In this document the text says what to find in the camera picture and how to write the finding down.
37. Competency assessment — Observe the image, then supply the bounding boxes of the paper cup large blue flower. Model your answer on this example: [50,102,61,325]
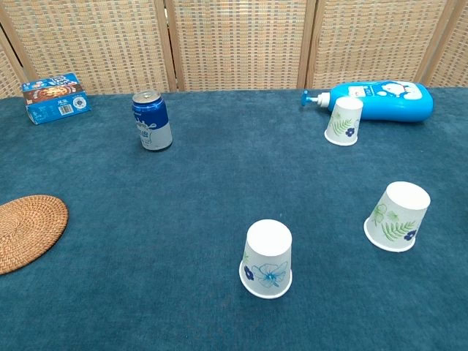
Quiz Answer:
[238,219,294,300]

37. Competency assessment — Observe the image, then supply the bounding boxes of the paper cup fern small flower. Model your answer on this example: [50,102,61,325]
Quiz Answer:
[324,96,364,147]

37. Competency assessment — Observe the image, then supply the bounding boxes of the dark teal table cloth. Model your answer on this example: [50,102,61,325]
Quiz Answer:
[0,86,468,351]

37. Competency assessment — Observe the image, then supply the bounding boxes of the blue and white drink can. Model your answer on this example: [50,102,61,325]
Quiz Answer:
[131,90,173,152]

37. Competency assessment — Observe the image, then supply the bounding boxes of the woven bamboo folding screen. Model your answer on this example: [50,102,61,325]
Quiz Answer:
[0,0,468,99]

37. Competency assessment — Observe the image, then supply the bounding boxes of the paper cup big green leaves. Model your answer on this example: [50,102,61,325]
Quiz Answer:
[363,181,431,253]

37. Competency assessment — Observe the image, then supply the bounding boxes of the blue pump soap bottle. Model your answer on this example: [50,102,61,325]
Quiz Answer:
[301,82,434,123]

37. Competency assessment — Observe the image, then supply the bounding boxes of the blue cookie box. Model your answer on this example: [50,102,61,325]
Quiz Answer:
[21,72,92,126]

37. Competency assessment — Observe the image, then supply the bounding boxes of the round woven rattan coaster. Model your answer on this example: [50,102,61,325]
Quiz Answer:
[0,195,69,276]

